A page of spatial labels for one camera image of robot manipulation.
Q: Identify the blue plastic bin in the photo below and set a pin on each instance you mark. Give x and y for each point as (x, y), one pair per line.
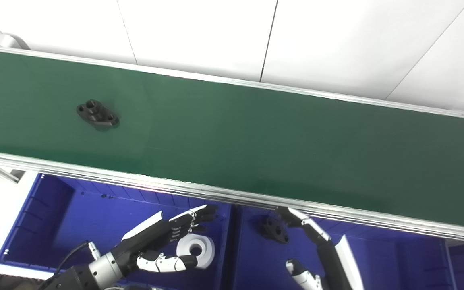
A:
(95, 225)
(397, 266)

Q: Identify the black flange part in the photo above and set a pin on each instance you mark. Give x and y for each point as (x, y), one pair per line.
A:
(99, 114)
(267, 230)

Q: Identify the wide aluminium conveyor side rail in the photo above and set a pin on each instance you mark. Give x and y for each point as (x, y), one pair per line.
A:
(216, 195)

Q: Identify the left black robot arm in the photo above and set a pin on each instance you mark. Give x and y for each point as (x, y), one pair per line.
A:
(71, 280)

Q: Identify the green conveyor belt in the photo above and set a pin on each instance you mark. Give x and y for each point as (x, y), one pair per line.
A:
(256, 141)

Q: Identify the thin aluminium conveyor side rail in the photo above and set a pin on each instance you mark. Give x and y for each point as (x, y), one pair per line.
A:
(216, 78)

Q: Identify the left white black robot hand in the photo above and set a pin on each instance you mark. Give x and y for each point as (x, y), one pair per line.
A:
(147, 241)

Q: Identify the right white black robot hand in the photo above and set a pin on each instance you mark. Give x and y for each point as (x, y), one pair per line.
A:
(332, 270)

